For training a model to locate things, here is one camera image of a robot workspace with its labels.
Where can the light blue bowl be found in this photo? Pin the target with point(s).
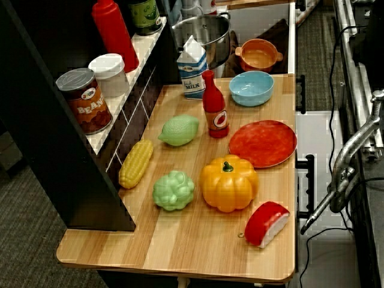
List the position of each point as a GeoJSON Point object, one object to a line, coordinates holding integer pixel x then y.
{"type": "Point", "coordinates": [251, 90]}

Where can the green toy lime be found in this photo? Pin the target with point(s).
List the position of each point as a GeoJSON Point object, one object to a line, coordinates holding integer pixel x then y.
{"type": "Point", "coordinates": [178, 130]}

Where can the red hot sauce bottle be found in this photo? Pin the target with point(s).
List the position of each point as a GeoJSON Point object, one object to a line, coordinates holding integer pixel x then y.
{"type": "Point", "coordinates": [214, 111]}

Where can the green toy grapes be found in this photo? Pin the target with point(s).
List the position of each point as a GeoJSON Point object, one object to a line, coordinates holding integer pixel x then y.
{"type": "Point", "coordinates": [173, 190]}

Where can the orange toy pumpkin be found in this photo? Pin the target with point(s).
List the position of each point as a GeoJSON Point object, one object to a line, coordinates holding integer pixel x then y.
{"type": "Point", "coordinates": [228, 189]}

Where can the yellow toy corn cob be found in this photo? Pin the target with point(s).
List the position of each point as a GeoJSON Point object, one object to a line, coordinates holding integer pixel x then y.
{"type": "Point", "coordinates": [136, 163]}

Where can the toy milk carton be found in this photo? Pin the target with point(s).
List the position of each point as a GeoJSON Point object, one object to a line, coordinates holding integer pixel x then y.
{"type": "Point", "coordinates": [192, 75]}

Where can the red plate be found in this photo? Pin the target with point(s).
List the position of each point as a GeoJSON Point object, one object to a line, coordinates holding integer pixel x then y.
{"type": "Point", "coordinates": [262, 144]}

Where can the red and white toy cheese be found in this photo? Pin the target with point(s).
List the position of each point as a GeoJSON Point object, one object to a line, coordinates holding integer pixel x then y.
{"type": "Point", "coordinates": [264, 223]}

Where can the white lidded jar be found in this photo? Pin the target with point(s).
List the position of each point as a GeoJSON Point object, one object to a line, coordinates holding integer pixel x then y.
{"type": "Point", "coordinates": [109, 75]}

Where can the stainless steel pot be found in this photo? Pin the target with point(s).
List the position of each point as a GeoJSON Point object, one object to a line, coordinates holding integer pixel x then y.
{"type": "Point", "coordinates": [207, 33]}

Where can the orange bottle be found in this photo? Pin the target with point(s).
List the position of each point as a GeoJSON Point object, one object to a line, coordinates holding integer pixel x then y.
{"type": "Point", "coordinates": [87, 105]}

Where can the green peas can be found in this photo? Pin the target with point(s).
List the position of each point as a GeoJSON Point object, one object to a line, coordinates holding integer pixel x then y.
{"type": "Point", "coordinates": [145, 15]}

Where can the red ketchup squeeze bottle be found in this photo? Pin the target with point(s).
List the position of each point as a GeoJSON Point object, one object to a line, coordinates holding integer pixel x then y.
{"type": "Point", "coordinates": [114, 30]}

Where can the white container red label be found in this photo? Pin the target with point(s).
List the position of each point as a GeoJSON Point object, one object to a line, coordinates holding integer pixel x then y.
{"type": "Point", "coordinates": [207, 5]}

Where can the white sink basin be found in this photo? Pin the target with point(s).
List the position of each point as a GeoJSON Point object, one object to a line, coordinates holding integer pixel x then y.
{"type": "Point", "coordinates": [258, 21]}

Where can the black shelf unit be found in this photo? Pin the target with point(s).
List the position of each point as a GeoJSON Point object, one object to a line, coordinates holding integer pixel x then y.
{"type": "Point", "coordinates": [45, 150]}

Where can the metal clamp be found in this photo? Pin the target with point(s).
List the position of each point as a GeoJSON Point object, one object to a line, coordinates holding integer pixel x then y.
{"type": "Point", "coordinates": [349, 156]}

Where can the aluminium frame rail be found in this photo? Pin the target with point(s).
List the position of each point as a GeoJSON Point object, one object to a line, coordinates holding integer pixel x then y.
{"type": "Point", "coordinates": [349, 60]}

